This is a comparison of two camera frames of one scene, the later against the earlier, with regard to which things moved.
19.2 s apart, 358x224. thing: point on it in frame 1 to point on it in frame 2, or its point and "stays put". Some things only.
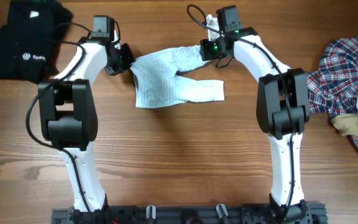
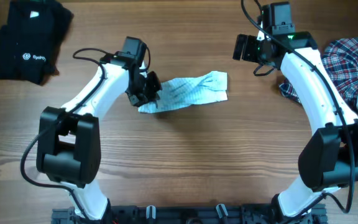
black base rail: [309, 214] stays put
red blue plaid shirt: [333, 89] stays put
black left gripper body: [124, 58] to [145, 89]
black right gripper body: [211, 50] to [252, 50]
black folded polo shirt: [27, 48] stays put
